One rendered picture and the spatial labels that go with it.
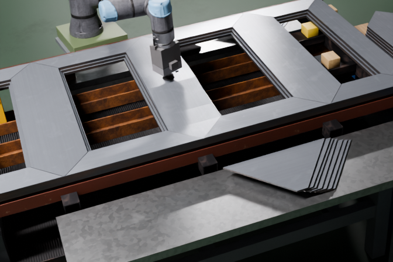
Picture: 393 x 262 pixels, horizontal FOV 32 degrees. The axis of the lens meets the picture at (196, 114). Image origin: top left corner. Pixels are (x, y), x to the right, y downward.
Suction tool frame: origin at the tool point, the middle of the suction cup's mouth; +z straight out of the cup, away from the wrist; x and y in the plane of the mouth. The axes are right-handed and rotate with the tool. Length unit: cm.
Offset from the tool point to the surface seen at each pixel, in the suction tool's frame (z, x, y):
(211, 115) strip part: 0.4, -27.1, -4.2
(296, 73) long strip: 0.5, -31.0, 33.4
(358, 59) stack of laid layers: 2, -40, 57
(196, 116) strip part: 0.3, -23.5, -8.0
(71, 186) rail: 5, -17, -54
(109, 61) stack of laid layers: 2.6, 31.4, -4.3
